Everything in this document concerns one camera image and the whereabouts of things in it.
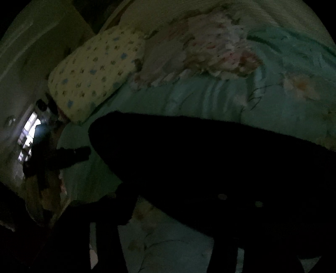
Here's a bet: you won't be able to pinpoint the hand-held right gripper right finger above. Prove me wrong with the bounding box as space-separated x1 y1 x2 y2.
206 189 305 273

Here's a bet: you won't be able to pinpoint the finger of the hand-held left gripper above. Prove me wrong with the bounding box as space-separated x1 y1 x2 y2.
73 146 91 163

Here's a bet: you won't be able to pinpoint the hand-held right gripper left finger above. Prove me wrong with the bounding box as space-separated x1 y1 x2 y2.
50 184 139 273

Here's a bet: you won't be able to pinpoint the teal floral bed sheet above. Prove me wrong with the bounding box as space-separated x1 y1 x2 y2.
56 26 336 273

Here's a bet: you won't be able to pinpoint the floral ruffled pillow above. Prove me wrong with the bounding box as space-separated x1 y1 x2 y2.
131 8 263 90

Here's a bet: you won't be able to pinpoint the black pants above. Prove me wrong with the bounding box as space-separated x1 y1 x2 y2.
88 112 336 263

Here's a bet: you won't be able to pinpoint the yellow animal print pillow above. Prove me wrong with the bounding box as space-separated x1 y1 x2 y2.
47 25 146 124

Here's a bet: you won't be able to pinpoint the bright window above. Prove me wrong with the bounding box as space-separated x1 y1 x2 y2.
17 110 40 161

